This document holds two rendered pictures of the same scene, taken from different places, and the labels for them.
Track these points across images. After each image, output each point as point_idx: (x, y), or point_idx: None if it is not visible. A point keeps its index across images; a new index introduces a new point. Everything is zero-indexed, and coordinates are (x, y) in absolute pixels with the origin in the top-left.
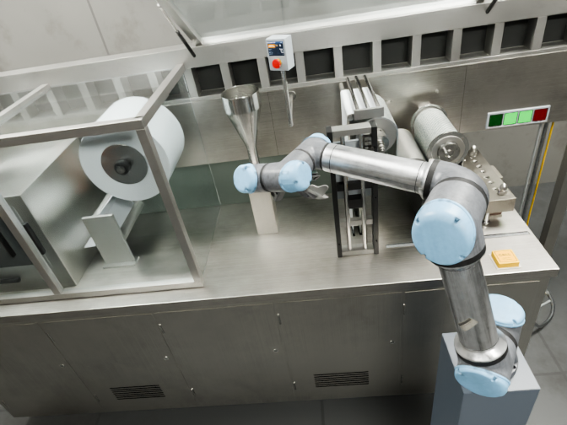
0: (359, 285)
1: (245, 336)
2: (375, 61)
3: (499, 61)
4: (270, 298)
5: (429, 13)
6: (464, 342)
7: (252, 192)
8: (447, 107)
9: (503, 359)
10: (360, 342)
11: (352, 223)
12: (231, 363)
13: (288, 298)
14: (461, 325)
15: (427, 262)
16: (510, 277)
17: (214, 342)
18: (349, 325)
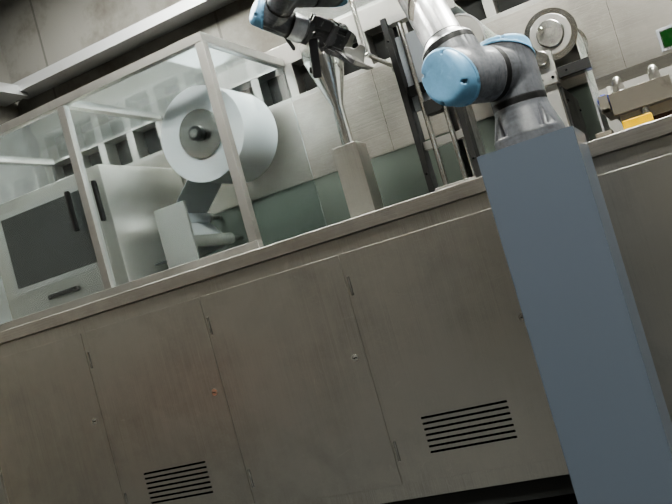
0: (434, 191)
1: (310, 328)
2: (485, 4)
3: None
4: (328, 234)
5: None
6: (421, 40)
7: (262, 19)
8: (595, 36)
9: (456, 36)
10: (474, 324)
11: (438, 141)
12: (298, 397)
13: (351, 230)
14: (409, 17)
15: None
16: (640, 133)
17: (273, 349)
18: (448, 284)
